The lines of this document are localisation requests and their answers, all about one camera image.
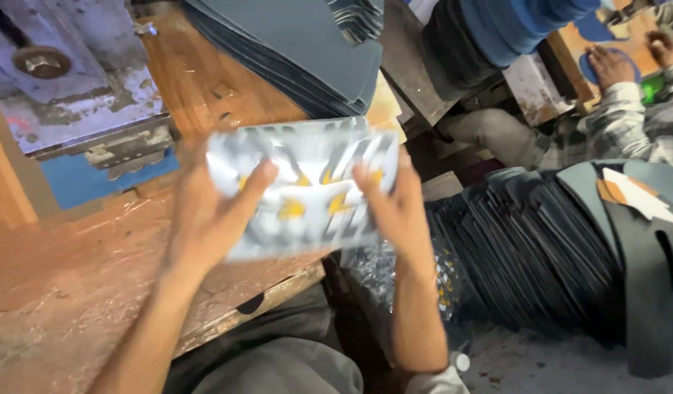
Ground person's left hand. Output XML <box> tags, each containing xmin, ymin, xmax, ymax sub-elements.
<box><xmin>167</xmin><ymin>159</ymin><xmax>280</xmax><ymax>274</ymax></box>

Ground person's right hand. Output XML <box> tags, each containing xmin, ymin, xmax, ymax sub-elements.
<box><xmin>352</xmin><ymin>150</ymin><xmax>438</xmax><ymax>274</ymax></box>

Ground printed transparent sticker sheet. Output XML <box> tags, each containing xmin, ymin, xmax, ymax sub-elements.
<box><xmin>205</xmin><ymin>116</ymin><xmax>401</xmax><ymax>262</ymax></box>

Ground pile of printed sticker sheets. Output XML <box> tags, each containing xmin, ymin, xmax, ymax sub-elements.
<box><xmin>341</xmin><ymin>235</ymin><xmax>468</xmax><ymax>324</ymax></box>

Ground blue plate under press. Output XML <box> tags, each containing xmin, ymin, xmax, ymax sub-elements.
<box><xmin>40</xmin><ymin>148</ymin><xmax>180</xmax><ymax>211</ymax></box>

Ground grey metal stand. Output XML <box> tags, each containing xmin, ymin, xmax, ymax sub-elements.
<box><xmin>380</xmin><ymin>0</ymin><xmax>507</xmax><ymax>140</ymax></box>

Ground person's grey trousers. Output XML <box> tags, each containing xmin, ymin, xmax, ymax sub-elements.
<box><xmin>162</xmin><ymin>282</ymin><xmax>365</xmax><ymax>394</ymax></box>

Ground row of dark cut pieces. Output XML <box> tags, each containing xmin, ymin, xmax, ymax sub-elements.
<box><xmin>427</xmin><ymin>160</ymin><xmax>673</xmax><ymax>378</ymax></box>

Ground white sleeve cuff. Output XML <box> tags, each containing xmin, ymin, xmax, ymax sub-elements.
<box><xmin>405</xmin><ymin>353</ymin><xmax>472</xmax><ymax>394</ymax></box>

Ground stack of dark grey sheets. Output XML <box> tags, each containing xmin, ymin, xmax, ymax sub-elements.
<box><xmin>180</xmin><ymin>0</ymin><xmax>385</xmax><ymax>119</ymax></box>

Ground grey metal press machine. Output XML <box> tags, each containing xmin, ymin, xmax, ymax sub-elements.
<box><xmin>0</xmin><ymin>0</ymin><xmax>176</xmax><ymax>181</ymax></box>

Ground blue fabric roll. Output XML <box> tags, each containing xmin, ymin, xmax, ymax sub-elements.
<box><xmin>421</xmin><ymin>0</ymin><xmax>616</xmax><ymax>102</ymax></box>

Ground blue oval cut piece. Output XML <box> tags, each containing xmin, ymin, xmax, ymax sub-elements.
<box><xmin>574</xmin><ymin>8</ymin><xmax>630</xmax><ymax>43</ymax></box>
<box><xmin>579</xmin><ymin>48</ymin><xmax>642</xmax><ymax>85</ymax></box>

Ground white and orange paper scrap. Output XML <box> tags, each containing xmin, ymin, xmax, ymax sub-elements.
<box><xmin>596</xmin><ymin>167</ymin><xmax>673</xmax><ymax>225</ymax></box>

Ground green object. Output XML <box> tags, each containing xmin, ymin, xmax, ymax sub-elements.
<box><xmin>640</xmin><ymin>74</ymin><xmax>665</xmax><ymax>106</ymax></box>

